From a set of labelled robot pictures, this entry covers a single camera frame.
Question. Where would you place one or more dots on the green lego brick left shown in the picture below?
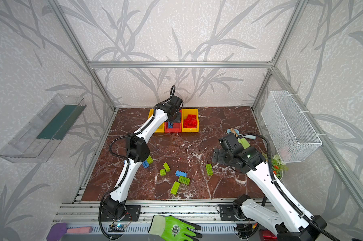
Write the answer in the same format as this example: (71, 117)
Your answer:
(149, 160)

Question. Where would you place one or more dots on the left yellow bin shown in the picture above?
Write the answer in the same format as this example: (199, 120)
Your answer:
(161, 128)

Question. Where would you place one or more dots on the red tool at bottom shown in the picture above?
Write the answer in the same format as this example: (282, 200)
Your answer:
(266, 235)

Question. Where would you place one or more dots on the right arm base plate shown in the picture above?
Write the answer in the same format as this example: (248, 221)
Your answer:
(226, 212)

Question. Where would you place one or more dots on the green work glove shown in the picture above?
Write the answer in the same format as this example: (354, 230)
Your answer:
(170, 228)

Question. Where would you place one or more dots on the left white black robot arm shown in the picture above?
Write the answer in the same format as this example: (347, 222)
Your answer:
(112, 205)

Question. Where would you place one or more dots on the green lego brick bottom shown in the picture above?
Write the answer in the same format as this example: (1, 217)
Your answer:
(175, 188)

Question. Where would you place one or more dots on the small circuit board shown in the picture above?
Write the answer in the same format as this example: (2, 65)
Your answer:
(118, 228)

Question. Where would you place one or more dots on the green lego brick lower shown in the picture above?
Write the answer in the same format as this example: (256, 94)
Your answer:
(184, 180)

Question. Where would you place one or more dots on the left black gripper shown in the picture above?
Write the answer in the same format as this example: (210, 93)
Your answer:
(174, 117)

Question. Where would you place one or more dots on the potted plant red flowers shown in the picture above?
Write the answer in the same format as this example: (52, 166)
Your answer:
(278, 166)

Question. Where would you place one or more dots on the right yellow bin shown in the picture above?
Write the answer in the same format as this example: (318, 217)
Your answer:
(184, 114)

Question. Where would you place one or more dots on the green lego brick center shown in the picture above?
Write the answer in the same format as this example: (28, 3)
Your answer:
(166, 167)

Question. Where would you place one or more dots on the green garden trowel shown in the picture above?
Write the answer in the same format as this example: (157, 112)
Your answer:
(243, 141)

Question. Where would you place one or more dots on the green lego brick right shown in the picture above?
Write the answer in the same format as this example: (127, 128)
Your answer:
(209, 169)

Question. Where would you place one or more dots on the clear plastic wall shelf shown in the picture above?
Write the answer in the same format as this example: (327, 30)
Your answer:
(37, 141)

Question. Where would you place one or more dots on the white wire mesh basket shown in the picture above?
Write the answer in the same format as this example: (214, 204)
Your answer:
(292, 134)

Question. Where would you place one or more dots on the yellow bin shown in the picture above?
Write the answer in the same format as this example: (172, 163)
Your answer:
(184, 114)
(161, 128)

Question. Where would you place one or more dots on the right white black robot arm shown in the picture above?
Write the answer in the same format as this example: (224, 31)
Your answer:
(290, 221)

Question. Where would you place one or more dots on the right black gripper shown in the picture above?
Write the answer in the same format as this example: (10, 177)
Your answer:
(219, 155)

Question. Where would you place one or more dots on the red middle bin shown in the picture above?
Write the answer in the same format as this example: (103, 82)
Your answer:
(177, 128)

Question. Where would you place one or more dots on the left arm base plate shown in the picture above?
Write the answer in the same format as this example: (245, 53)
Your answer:
(129, 213)

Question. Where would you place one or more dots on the blue lego brick left diagonal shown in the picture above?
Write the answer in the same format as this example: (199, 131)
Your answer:
(145, 164)

